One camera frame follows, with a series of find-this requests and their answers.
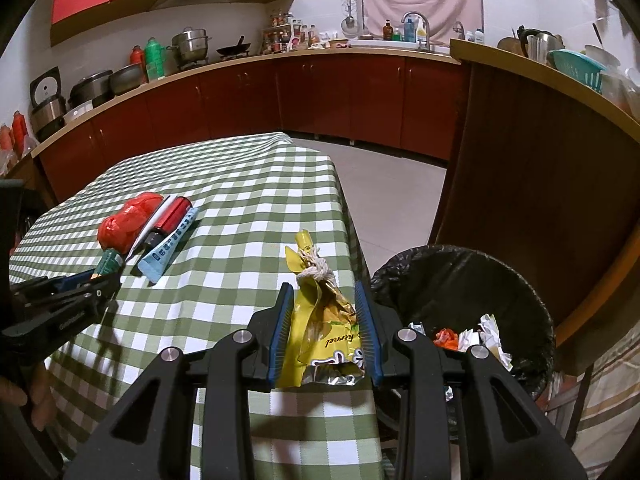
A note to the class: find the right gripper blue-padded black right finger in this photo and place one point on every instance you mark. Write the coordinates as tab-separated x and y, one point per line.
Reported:
378	326

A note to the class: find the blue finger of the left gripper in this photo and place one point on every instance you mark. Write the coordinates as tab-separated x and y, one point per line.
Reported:
45	285

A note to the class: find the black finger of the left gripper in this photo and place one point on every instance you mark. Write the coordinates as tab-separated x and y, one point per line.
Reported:
104	288

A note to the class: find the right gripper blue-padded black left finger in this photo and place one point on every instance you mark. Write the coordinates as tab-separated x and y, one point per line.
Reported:
270	328

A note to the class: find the dark green small tube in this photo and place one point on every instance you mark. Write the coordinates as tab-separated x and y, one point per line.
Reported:
111	262

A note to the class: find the yellow snack wrapper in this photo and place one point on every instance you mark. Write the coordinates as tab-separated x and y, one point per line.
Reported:
324	344

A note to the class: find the red plastic bag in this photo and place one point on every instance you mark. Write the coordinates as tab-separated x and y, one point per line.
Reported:
120	230

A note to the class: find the light blue tube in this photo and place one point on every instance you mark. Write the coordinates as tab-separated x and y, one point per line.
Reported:
153	265

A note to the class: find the white stick pen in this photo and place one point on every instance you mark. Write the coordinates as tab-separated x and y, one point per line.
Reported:
149	224

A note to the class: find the orange wrapper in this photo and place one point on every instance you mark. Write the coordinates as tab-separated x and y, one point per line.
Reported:
447	339

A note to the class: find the red spray can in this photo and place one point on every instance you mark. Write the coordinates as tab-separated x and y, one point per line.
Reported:
168	220

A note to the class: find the red lower kitchen cabinets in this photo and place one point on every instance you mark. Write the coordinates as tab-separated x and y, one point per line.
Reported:
399	102

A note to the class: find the person's hand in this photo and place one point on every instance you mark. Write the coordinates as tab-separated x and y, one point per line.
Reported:
39	393

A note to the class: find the black bin with bag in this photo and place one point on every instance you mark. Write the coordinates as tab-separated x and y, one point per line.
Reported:
451	287

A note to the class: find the green white checkered tablecloth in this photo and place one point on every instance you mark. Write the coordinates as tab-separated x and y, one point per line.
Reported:
158	389

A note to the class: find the rice cooker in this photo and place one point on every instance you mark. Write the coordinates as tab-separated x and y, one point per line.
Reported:
48	104

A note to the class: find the grey pressure cooker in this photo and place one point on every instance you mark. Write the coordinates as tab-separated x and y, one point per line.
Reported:
95	89

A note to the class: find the dark cooking pot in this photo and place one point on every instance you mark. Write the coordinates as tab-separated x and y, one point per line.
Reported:
127	78

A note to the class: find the brown wooden counter unit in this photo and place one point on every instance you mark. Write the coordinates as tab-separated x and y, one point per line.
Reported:
544	176

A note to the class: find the striped fabric chair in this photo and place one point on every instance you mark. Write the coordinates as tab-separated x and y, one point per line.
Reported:
598	410

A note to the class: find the red thermos bottle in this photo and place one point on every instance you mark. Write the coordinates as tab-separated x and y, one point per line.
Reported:
137	56

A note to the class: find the green thermos jug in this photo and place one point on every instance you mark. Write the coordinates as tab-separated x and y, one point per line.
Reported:
154	59

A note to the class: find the steel stock pot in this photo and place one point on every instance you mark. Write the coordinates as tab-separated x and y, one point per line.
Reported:
190	46

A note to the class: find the black wok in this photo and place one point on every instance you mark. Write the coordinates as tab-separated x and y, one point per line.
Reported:
241	48

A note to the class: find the spice rack with jars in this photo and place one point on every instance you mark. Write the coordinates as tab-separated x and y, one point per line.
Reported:
277	36

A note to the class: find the brown glass bottle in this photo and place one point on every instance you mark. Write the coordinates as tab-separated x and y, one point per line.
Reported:
388	31

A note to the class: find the chrome sink faucet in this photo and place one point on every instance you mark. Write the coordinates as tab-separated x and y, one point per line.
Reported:
416	29

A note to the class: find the steel kettle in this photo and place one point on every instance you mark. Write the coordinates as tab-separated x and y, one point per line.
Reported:
536	44

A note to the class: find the teal plastic basket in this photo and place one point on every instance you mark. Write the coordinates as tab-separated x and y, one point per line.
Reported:
578	66

